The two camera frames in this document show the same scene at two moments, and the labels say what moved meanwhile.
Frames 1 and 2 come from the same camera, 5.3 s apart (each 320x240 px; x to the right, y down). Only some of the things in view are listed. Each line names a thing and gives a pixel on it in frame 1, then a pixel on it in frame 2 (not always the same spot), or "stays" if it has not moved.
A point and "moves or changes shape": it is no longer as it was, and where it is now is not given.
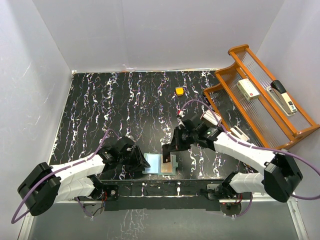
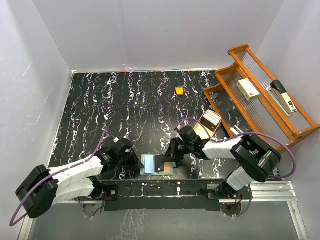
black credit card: x=166 y=153 moves or changes shape
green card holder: x=158 y=167 stays
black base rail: x=174 y=195 stays
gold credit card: x=166 y=167 stays
